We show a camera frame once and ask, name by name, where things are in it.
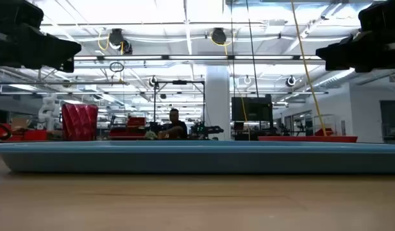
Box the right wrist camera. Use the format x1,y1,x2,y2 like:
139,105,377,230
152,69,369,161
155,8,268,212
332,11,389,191
357,0,395,33

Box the red ribbed cup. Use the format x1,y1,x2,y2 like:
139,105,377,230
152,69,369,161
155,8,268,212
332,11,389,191
61,102,99,142

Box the white pillar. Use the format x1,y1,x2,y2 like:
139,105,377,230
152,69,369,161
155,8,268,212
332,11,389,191
205,65,232,141

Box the cardboard box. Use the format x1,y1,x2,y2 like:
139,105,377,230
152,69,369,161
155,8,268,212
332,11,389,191
10,117,30,131

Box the yellow hanging cable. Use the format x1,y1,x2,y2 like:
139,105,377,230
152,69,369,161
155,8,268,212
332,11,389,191
289,0,328,137

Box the blue plastic tray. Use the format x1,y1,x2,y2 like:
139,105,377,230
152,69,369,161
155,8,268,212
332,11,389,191
0,140,395,176

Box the black monitor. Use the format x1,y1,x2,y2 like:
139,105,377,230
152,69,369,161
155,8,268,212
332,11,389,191
231,94,274,123

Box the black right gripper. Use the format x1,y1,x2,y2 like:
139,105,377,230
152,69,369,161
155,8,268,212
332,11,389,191
315,29,395,73

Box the black hanging cable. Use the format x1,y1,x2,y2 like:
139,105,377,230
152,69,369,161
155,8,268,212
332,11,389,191
245,0,260,98

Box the red storage bin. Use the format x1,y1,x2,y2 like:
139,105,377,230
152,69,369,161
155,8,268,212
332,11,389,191
108,116,147,141
0,123,48,142

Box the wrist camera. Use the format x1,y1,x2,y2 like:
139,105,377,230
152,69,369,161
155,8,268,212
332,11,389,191
357,0,395,33
0,0,45,32

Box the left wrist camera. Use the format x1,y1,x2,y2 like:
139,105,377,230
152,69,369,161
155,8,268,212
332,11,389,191
0,0,45,32

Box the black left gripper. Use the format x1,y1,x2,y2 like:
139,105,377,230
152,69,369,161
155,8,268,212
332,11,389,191
0,22,83,73

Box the person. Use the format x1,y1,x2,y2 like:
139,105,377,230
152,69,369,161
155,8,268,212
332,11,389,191
157,108,189,141

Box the black background rig frame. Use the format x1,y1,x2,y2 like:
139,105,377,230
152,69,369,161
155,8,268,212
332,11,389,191
153,80,206,132

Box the pink-red round plate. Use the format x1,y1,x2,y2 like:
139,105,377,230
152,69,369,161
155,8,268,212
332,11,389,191
257,135,359,144

